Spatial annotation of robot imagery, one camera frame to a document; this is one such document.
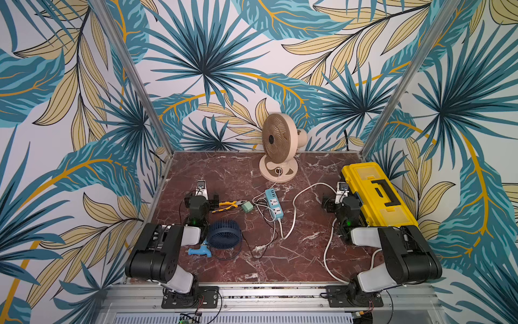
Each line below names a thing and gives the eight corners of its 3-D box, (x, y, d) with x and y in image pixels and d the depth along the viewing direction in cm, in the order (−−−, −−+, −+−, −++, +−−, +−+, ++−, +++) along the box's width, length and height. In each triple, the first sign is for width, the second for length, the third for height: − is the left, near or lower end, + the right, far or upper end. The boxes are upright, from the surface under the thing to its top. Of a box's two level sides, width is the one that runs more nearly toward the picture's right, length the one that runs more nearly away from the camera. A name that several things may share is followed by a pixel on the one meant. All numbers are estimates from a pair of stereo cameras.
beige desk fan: (255, 178, 111) (254, 130, 84) (267, 155, 121) (270, 106, 95) (290, 190, 106) (301, 143, 80) (299, 164, 117) (312, 116, 91)
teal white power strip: (274, 220, 94) (274, 218, 92) (265, 192, 104) (265, 189, 102) (284, 218, 95) (284, 215, 93) (274, 190, 105) (274, 187, 103)
